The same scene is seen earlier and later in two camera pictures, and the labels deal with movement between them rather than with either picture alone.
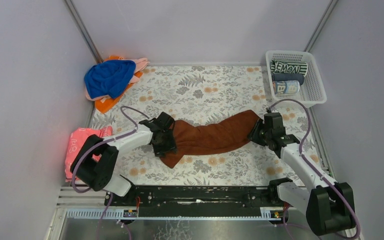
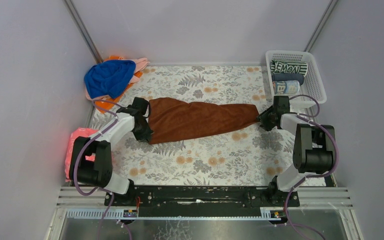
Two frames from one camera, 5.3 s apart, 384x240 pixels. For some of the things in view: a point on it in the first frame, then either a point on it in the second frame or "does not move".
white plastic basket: (311, 92) does not move
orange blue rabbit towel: (288, 87) does not move
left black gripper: (167, 136) -> (142, 120)
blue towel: (109, 78) does not move
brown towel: (190, 139) -> (172, 119)
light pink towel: (140, 63) does not move
